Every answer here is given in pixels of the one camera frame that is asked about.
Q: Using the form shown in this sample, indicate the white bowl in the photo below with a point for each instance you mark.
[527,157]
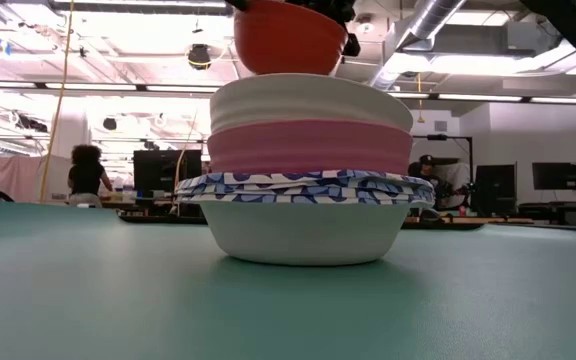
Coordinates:
[308,100]

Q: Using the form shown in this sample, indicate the black metal frame stand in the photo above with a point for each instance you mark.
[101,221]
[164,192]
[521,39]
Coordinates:
[443,136]

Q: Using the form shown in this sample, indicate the black ceiling device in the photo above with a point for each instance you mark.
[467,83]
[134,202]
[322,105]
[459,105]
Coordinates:
[199,56]

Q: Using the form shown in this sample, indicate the silver round air duct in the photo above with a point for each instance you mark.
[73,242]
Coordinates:
[433,15]

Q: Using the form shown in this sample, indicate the pale curtain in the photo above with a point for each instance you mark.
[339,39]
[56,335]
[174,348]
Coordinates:
[18,175]

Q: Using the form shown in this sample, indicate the black monitor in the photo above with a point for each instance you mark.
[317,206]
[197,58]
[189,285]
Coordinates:
[555,176]
[163,170]
[495,190]

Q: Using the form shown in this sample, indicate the red bowl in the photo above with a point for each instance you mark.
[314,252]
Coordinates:
[288,40]

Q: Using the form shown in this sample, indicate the black aluminium table frame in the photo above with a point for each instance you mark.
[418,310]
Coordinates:
[158,219]

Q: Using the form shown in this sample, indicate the green table mat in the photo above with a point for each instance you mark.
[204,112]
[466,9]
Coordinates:
[118,290]

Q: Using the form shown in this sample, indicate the pink bowl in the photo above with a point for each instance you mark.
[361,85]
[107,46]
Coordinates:
[308,147]

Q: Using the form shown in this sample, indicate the person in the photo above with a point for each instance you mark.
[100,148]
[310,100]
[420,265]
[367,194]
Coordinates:
[87,177]
[425,170]

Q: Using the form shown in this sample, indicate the black desk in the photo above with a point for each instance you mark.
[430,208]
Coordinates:
[553,209]

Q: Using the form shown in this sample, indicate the grey rectangular air duct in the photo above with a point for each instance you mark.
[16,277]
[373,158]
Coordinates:
[468,37]

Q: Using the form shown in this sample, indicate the blue patterned paper bowl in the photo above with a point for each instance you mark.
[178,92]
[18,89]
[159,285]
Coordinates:
[288,176]
[248,189]
[308,235]
[203,196]

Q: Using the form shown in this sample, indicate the ceiling light strip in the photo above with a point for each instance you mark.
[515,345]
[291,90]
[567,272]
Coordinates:
[478,97]
[93,87]

